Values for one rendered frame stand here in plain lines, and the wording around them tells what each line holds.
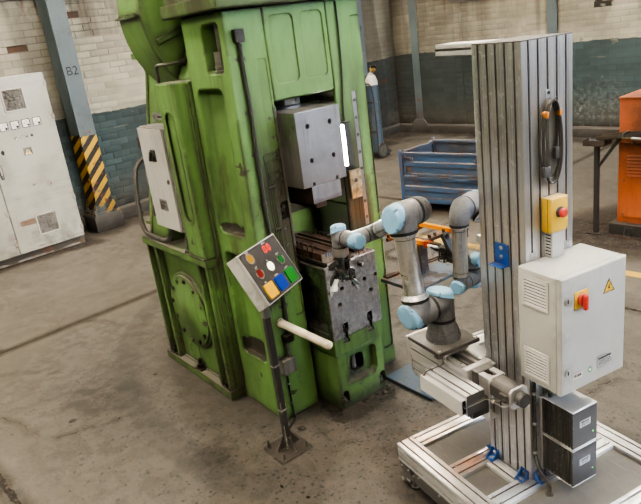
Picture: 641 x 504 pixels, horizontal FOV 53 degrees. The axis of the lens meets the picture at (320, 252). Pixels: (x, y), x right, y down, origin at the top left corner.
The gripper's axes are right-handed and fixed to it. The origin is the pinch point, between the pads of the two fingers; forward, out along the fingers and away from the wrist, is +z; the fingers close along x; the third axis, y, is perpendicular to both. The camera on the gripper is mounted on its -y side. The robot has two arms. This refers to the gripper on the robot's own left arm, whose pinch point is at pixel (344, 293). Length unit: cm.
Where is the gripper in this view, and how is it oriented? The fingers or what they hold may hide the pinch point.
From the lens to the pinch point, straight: 312.7
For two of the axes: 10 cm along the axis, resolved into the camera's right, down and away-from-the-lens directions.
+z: 1.3, 9.4, 3.3
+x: 8.7, -2.6, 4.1
